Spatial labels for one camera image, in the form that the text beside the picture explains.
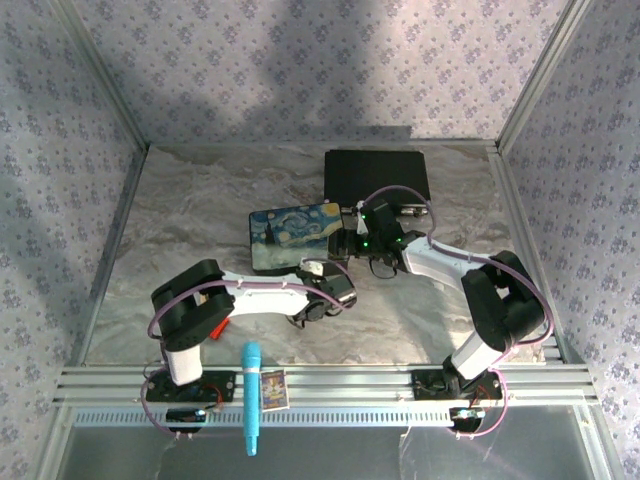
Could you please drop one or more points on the starry night painted box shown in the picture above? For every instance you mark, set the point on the starry night painted box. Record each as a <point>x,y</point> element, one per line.
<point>290,235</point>

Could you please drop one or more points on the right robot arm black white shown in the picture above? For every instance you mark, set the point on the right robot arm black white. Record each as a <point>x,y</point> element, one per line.
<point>435,260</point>

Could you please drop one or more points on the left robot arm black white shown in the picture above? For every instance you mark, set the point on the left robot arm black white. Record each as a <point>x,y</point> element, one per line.
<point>260,300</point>

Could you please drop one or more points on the black hard case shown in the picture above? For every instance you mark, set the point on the black hard case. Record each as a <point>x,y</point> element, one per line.
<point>375,170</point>

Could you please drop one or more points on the small picture card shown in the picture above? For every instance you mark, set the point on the small picture card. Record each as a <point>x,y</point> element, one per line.
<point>275,391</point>

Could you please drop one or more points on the red block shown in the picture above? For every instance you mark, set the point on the red block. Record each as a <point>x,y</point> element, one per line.
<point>221,330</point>

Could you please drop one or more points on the blue marker pen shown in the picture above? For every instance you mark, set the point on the blue marker pen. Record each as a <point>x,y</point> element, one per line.
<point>251,390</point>

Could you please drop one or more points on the small electronics board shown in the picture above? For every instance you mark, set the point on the small electronics board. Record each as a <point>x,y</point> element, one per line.
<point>185,415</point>
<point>466,415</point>

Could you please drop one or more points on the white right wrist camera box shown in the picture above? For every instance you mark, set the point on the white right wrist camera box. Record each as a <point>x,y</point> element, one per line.
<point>362,225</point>

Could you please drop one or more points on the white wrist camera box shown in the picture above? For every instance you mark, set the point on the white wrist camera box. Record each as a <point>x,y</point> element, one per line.
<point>362,225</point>
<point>314,267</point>

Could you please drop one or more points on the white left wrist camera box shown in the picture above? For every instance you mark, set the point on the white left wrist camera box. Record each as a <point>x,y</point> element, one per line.
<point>314,267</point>

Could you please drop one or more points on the aluminium front rail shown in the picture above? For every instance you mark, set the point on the aluminium front rail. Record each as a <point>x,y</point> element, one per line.
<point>340,387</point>

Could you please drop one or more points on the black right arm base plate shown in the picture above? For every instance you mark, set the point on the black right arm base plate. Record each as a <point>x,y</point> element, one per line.
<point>425,387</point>

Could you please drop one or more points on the aluminium side rail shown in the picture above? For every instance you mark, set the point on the aluminium side rail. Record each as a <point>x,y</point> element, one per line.
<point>520,210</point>
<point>122,220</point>

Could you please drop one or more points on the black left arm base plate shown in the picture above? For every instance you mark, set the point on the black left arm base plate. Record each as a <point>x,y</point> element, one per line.
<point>220,387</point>

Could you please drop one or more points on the aluminium frame post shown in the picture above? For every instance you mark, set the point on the aluminium frame post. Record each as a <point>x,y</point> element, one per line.
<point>107,80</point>
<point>540,75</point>

